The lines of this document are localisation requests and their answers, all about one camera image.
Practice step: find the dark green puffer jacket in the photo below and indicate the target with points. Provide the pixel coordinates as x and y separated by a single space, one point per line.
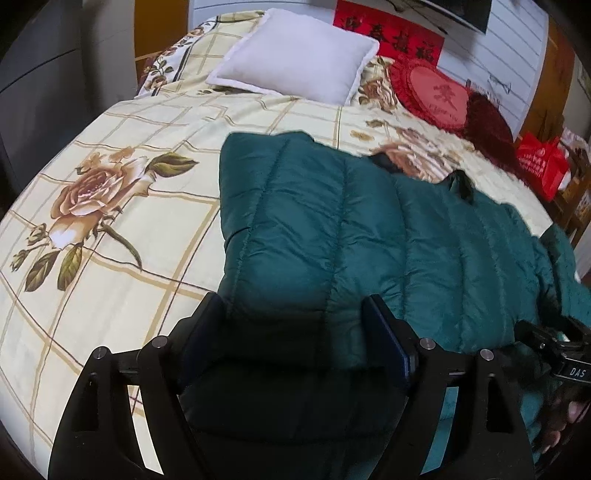
351 240

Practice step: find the grey wardrobe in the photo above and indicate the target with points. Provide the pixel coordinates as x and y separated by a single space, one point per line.
51 78

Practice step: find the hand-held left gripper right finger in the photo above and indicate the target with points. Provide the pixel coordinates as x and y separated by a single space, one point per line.
385 341

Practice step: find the red round frilled cushion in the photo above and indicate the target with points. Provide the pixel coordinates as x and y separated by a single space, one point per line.
431 94

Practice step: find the floral checked bed sheet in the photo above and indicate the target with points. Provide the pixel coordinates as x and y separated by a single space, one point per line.
138 194

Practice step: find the dark framed wall picture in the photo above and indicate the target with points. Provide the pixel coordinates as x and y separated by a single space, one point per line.
455 11

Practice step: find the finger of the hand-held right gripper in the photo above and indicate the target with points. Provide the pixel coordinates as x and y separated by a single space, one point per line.
535 337

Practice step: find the red wall banner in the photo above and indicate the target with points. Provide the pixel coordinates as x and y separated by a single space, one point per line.
392 30

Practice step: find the red plastic bag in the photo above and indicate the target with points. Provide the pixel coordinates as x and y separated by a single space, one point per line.
542 164

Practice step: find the white square pillow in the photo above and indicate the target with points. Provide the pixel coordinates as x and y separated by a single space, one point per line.
295 57

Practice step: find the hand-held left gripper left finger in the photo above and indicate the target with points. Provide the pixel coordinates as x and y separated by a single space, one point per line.
205 330

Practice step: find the dark red fluffy cushion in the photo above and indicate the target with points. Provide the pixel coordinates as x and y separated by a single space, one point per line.
491 131

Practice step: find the wooden chair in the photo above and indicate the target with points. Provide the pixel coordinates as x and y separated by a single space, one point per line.
575 184

